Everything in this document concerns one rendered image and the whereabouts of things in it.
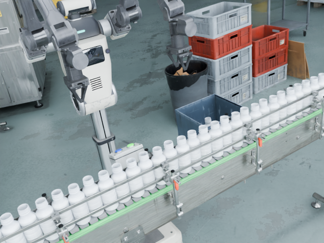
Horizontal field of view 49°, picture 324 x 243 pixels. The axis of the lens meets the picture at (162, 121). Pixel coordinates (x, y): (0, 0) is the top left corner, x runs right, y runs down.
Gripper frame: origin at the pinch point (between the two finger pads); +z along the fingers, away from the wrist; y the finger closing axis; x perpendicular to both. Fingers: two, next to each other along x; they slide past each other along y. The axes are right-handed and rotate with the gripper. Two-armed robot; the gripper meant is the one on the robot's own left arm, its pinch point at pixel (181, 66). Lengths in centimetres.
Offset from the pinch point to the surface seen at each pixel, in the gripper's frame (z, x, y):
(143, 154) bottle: 25.2, 30.0, -12.3
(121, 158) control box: 29.7, 35.7, -1.5
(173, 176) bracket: 31.6, 25.0, -25.0
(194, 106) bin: 47, -35, 46
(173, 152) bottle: 27.7, 18.5, -15.8
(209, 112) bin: 56, -46, 46
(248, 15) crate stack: 38, -196, 166
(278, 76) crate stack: 129, -253, 176
